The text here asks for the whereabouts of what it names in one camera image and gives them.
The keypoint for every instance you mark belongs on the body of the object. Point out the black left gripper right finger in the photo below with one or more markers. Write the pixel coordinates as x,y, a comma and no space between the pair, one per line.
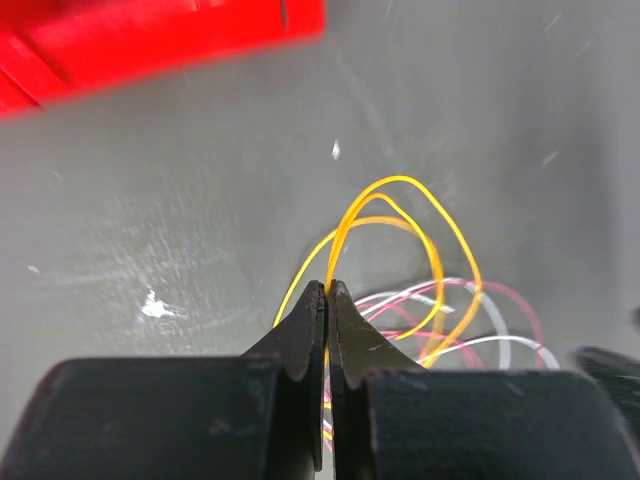
395,420

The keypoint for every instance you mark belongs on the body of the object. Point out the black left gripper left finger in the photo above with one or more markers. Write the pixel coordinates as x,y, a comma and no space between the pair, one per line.
257,415

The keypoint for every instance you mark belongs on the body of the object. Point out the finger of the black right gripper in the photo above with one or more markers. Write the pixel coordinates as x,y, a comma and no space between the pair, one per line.
615,373

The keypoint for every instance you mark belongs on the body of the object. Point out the red compartment bin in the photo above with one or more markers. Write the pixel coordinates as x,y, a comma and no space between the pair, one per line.
53,49

